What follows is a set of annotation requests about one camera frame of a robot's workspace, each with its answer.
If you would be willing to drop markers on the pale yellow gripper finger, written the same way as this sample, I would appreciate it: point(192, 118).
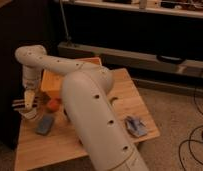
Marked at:
point(29, 96)

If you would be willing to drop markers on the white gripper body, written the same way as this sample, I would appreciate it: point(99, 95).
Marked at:
point(31, 81)

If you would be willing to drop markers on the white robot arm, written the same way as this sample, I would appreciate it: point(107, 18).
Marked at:
point(84, 92)

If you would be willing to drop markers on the white paper cup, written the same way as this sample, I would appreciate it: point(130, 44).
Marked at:
point(29, 115)

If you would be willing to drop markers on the orange plastic bin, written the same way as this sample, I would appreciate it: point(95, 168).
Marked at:
point(51, 82)

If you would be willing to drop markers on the orange fruit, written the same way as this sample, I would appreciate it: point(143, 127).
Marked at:
point(53, 105)

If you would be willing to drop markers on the blue sponge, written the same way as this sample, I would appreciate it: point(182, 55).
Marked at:
point(45, 124)

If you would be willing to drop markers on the wooden table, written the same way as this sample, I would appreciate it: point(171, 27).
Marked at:
point(62, 143)

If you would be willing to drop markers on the green chili pepper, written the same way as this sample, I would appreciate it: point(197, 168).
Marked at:
point(113, 99)

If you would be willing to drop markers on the crumpled blue cloth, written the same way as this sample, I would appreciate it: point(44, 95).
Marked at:
point(135, 126)

